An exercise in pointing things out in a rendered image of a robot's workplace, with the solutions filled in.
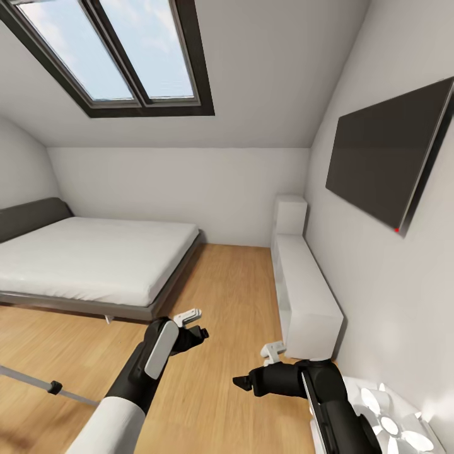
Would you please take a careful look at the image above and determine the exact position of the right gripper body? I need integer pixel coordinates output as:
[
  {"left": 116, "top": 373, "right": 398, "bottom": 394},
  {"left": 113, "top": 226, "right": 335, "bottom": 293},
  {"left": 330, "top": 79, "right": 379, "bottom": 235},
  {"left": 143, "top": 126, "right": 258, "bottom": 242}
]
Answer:
[{"left": 251, "top": 361, "right": 291, "bottom": 397}]

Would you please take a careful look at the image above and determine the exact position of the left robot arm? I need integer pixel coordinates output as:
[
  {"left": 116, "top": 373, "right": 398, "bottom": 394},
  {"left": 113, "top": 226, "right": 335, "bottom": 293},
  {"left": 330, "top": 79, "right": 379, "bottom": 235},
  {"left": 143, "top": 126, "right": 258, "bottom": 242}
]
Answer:
[{"left": 65, "top": 308, "right": 208, "bottom": 454}]

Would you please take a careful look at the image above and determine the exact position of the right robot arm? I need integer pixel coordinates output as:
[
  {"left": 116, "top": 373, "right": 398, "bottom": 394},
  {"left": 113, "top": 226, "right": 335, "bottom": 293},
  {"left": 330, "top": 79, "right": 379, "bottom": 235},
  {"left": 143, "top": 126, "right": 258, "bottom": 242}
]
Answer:
[{"left": 233, "top": 340, "right": 383, "bottom": 454}]

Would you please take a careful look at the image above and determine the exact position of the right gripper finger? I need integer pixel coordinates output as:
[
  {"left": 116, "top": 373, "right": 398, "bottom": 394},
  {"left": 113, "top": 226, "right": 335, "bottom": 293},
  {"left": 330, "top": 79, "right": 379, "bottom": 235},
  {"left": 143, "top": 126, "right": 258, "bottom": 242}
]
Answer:
[{"left": 233, "top": 371, "right": 253, "bottom": 392}]

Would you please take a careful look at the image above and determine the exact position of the camera tripod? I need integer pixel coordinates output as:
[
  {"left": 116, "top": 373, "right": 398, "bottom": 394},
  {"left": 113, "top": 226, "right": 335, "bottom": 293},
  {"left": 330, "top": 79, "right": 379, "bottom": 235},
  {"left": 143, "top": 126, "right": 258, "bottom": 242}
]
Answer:
[{"left": 0, "top": 366, "right": 100, "bottom": 407}]

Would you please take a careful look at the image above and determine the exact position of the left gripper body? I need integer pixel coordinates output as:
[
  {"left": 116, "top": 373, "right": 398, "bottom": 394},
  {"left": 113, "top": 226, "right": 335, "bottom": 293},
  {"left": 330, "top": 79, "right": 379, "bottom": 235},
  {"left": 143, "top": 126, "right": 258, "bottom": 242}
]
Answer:
[{"left": 170, "top": 325, "right": 203, "bottom": 356}]

